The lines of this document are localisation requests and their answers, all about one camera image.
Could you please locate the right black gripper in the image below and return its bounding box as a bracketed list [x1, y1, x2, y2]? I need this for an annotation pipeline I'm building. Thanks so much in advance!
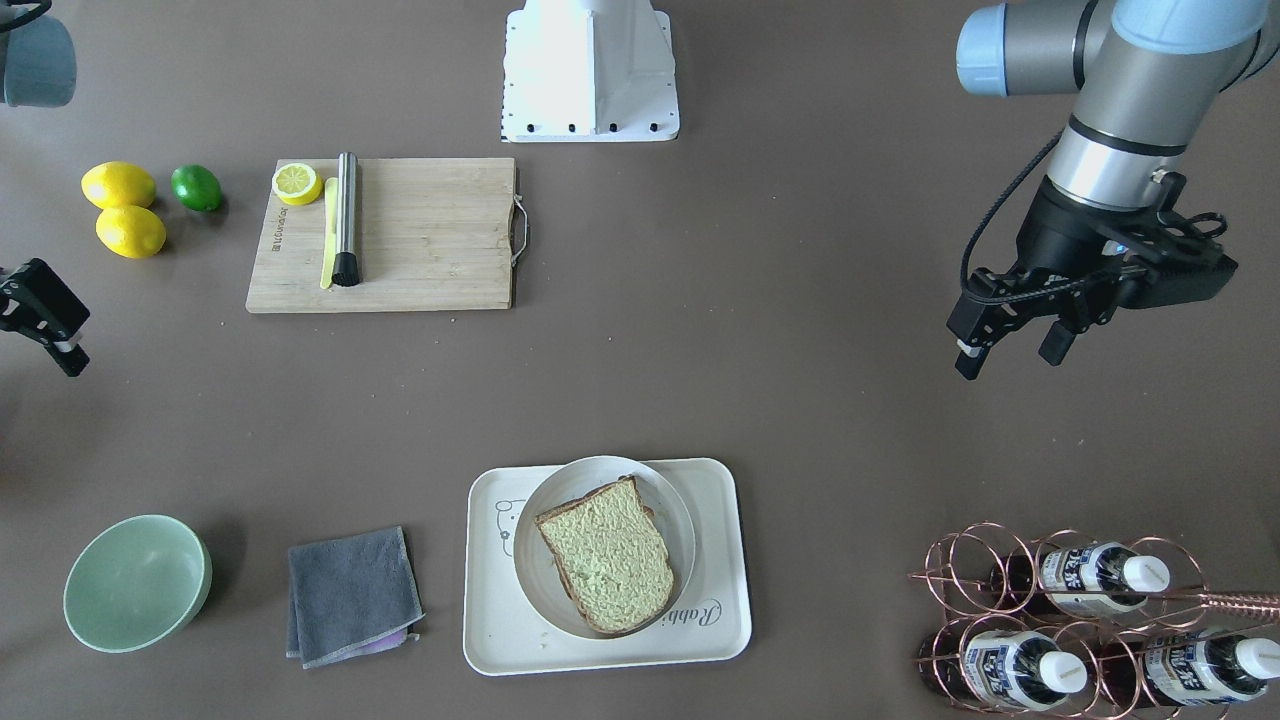
[1, 258, 91, 377]

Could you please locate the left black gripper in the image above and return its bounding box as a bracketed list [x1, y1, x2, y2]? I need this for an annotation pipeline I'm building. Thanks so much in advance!
[947, 179, 1139, 380]

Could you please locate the bread slice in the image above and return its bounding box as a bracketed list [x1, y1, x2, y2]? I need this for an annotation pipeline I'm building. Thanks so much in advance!
[535, 474, 676, 635]

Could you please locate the white round plate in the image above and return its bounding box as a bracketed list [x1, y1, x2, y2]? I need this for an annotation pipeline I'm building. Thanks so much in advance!
[512, 456, 698, 639]

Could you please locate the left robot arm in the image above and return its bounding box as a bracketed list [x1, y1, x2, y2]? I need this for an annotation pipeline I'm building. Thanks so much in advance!
[947, 1, 1277, 380]

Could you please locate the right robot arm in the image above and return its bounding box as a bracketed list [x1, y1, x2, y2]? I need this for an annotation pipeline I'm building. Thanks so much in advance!
[1, 1, 91, 378]

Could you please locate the cream rabbit tray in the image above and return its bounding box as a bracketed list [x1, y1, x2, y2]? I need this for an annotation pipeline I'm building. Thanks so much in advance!
[462, 457, 753, 676]

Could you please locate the yellow lemon lower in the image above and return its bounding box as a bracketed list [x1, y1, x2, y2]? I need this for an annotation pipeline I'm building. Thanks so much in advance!
[95, 205, 166, 259]

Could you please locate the yellow lemon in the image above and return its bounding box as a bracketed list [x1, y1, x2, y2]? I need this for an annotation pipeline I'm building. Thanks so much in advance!
[95, 205, 166, 259]
[79, 161, 157, 209]

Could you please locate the yellow lemon upper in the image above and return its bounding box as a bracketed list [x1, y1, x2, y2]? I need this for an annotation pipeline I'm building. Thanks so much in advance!
[79, 161, 157, 209]

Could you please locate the green lime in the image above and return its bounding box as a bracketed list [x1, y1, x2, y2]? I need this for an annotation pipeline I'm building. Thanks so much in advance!
[170, 164, 223, 213]

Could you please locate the light green bowl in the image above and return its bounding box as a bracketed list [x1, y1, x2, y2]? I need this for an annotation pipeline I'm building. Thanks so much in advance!
[63, 514, 212, 653]

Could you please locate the tea bottle upper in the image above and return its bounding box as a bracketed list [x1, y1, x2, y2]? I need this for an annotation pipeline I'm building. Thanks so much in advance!
[983, 542, 1171, 619]

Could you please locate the tea bottle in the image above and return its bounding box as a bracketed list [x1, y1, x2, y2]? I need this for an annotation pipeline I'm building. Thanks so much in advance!
[1098, 629, 1279, 708]
[983, 542, 1171, 619]
[916, 630, 1089, 711]

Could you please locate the halved lemon slice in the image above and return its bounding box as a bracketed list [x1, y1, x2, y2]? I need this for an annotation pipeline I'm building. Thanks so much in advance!
[271, 161, 325, 206]

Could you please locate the steel muddler black tip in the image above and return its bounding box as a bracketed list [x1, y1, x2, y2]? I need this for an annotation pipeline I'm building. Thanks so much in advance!
[332, 151, 361, 287]

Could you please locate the yellow plastic knife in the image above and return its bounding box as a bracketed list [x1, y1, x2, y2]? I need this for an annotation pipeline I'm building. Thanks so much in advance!
[319, 177, 339, 290]

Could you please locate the grey folded cloth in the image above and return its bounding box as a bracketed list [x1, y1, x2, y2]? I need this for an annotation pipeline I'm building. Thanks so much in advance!
[285, 525, 425, 669]

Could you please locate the bamboo cutting board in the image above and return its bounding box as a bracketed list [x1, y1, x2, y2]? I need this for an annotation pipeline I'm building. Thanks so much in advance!
[244, 158, 518, 314]

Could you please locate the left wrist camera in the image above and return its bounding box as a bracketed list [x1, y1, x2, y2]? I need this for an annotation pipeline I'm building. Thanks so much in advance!
[1100, 170, 1238, 310]

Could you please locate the copper wire bottle rack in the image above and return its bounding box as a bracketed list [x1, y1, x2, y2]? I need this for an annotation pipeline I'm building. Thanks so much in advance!
[914, 521, 1277, 719]

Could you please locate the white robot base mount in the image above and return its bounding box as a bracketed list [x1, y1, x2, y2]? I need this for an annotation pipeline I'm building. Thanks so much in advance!
[500, 1, 681, 143]

